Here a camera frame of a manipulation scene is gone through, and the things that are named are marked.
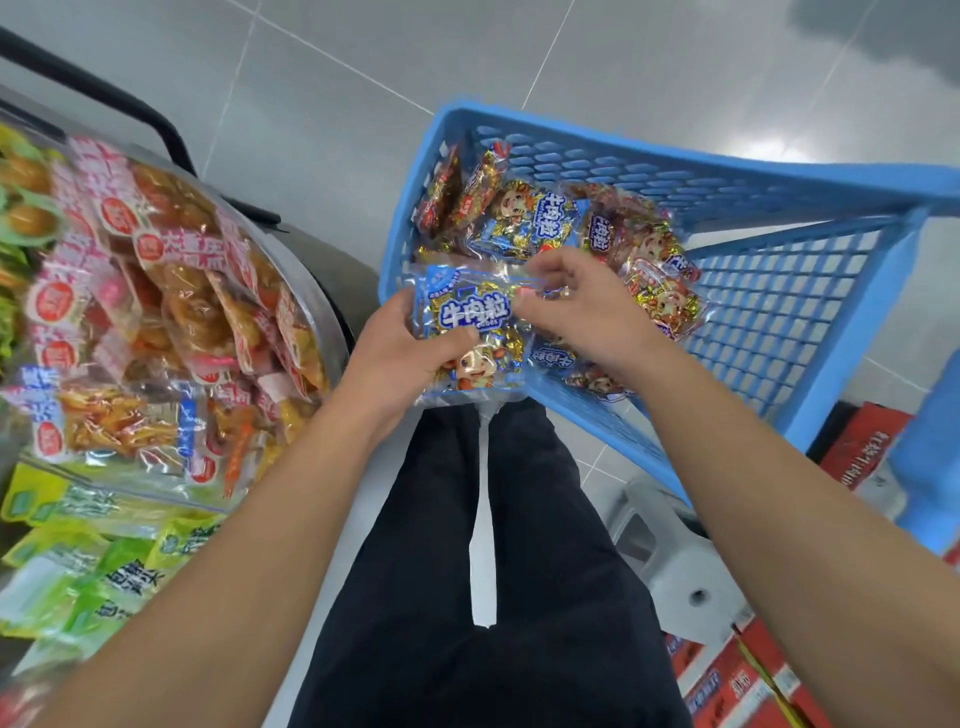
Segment blue plastic shopping basket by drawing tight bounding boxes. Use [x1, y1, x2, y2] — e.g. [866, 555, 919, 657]
[378, 100, 960, 557]

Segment person's left forearm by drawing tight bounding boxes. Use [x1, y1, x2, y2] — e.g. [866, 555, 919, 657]
[37, 397, 380, 728]

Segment pile of pink-label meat packets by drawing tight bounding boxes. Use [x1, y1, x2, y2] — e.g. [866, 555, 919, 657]
[7, 135, 332, 497]

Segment clear acrylic snack shelves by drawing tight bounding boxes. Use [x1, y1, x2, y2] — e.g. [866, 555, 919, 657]
[0, 90, 354, 728]

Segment black pole rod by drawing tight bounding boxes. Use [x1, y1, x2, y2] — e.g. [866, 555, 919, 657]
[0, 25, 284, 227]

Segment person's black clothing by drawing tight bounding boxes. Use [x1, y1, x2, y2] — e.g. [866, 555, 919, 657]
[288, 397, 692, 728]

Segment red printed carton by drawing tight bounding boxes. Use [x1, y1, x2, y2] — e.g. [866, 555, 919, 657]
[817, 402, 914, 489]
[667, 607, 834, 728]

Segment pile of lime green packets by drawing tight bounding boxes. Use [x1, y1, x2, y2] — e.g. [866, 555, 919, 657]
[0, 465, 227, 669]

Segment handful of blue snack packets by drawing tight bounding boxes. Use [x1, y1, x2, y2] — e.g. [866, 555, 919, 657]
[408, 255, 542, 407]

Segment person's right hand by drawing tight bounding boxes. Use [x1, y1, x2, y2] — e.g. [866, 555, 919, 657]
[510, 244, 677, 384]

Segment person's right forearm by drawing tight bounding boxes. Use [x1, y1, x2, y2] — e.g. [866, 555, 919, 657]
[618, 348, 960, 728]

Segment person's left hand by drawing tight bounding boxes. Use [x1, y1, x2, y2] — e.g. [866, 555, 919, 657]
[337, 289, 482, 437]

